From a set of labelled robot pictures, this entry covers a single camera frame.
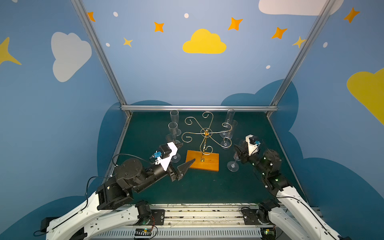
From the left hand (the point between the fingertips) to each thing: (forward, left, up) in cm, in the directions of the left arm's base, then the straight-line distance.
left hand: (186, 148), depth 52 cm
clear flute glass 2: (+29, -25, -40) cm, 56 cm away
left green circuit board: (-21, +22, -45) cm, 54 cm away
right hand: (+16, -28, -18) cm, 36 cm away
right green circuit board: (-21, -41, -45) cm, 64 cm away
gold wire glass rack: (+15, -10, -11) cm, 21 cm away
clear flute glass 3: (+11, -27, -38) cm, 48 cm away
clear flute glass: (+18, +8, -42) cm, 46 cm away
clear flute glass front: (+38, -26, -24) cm, 52 cm away
